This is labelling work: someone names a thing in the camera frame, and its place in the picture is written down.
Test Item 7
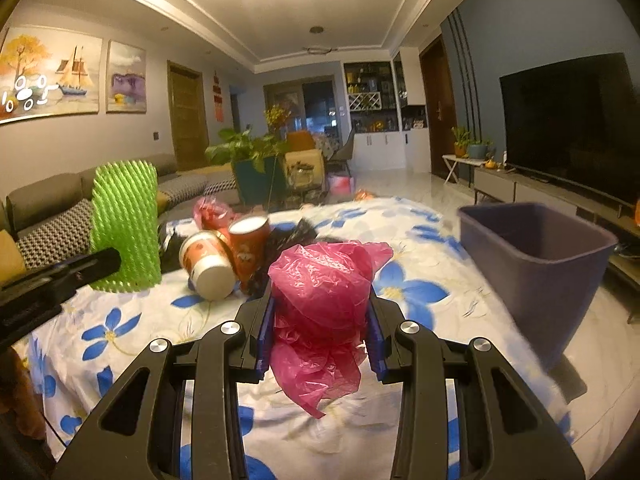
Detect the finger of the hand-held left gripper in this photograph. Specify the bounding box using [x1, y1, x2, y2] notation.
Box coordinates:
[0, 249, 122, 306]

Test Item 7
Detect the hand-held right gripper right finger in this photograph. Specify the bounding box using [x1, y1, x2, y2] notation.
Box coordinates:
[365, 295, 586, 480]

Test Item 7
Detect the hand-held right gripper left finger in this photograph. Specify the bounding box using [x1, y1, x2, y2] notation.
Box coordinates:
[50, 295, 276, 480]

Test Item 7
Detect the green foam net sleeve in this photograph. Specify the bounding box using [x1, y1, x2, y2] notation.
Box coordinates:
[90, 159, 162, 292]

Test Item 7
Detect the red paper cup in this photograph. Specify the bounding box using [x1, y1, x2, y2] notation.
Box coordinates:
[228, 215, 271, 295]

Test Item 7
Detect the purple plastic bin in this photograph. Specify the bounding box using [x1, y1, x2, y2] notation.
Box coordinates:
[457, 202, 620, 372]

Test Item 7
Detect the large houndstooth cushion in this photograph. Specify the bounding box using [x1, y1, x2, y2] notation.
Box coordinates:
[15, 195, 96, 271]

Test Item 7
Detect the grey sofa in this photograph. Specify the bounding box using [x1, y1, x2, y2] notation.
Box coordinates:
[0, 152, 241, 281]

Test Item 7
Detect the orange and white paper cup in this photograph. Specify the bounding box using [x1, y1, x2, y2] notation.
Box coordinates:
[179, 230, 237, 302]

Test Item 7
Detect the blue floral tablecloth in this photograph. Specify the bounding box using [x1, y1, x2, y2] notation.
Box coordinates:
[10, 195, 640, 480]

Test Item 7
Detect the black plastic bag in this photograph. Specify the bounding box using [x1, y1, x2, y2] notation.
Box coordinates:
[252, 217, 341, 293]

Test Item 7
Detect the small pink plastic bag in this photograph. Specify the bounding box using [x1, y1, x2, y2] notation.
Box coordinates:
[192, 196, 241, 233]

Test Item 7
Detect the small houndstooth cushion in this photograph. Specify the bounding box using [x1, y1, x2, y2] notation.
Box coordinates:
[159, 176, 213, 206]

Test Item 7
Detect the leafy plant in teal planter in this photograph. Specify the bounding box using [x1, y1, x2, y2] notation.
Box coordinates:
[205, 127, 291, 206]

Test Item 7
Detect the yellow armchair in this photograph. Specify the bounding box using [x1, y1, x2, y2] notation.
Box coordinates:
[285, 149, 325, 191]

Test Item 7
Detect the white display cabinet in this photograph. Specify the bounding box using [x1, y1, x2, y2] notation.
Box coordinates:
[342, 47, 431, 171]

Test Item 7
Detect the sailing ship painting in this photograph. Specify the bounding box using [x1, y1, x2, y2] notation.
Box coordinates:
[0, 25, 103, 123]

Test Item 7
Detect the grey dining chair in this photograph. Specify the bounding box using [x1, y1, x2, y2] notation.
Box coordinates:
[335, 127, 356, 163]

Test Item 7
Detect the light wooden door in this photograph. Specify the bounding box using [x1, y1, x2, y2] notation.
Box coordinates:
[166, 60, 210, 172]

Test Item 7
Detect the white side table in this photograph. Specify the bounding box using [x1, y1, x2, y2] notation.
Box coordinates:
[442, 154, 481, 186]

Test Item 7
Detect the purple vase painting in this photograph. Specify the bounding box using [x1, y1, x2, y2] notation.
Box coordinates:
[106, 40, 147, 113]

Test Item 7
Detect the grey television cabinet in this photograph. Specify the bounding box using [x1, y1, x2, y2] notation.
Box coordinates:
[472, 165, 640, 281]

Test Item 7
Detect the plant in orange pot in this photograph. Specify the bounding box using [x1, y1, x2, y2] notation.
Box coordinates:
[451, 126, 471, 157]

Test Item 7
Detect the yellow flower bouquet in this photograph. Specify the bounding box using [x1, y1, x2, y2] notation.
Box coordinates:
[264, 105, 293, 136]

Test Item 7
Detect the dark wooden door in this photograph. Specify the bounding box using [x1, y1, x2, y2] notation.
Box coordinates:
[419, 35, 458, 181]

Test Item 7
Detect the black flat television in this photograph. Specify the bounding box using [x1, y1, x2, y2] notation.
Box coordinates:
[499, 52, 640, 206]

